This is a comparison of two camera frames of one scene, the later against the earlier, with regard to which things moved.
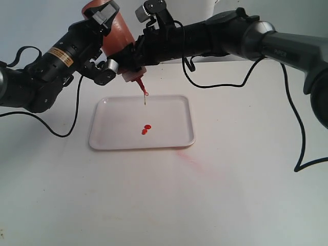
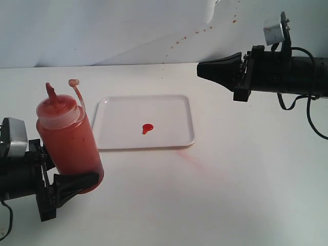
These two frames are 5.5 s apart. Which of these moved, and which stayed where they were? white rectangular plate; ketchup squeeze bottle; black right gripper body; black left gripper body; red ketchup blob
Moved: ketchup squeeze bottle; black left gripper body; black right gripper body
Stayed: white rectangular plate; red ketchup blob
